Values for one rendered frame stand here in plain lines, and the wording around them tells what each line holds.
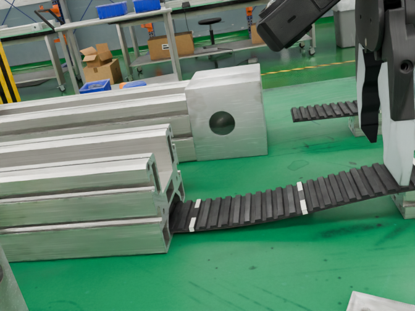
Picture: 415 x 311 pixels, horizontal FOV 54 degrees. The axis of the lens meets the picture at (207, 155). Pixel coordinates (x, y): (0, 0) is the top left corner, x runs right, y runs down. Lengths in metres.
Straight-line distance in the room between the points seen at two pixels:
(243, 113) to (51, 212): 0.25
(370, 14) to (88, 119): 0.35
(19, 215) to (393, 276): 0.30
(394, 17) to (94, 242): 0.28
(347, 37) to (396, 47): 5.19
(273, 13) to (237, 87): 0.19
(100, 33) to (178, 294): 8.10
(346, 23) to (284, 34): 5.14
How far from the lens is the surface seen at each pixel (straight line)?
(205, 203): 0.40
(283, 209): 0.36
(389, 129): 0.30
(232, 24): 8.00
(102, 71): 5.44
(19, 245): 0.40
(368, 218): 0.38
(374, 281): 0.31
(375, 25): 0.31
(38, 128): 0.58
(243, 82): 0.48
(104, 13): 3.48
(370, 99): 0.38
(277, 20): 0.30
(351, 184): 0.38
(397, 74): 0.29
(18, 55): 9.03
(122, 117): 0.53
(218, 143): 0.50
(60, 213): 0.36
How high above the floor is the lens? 0.98
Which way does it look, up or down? 23 degrees down
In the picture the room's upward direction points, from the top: 10 degrees counter-clockwise
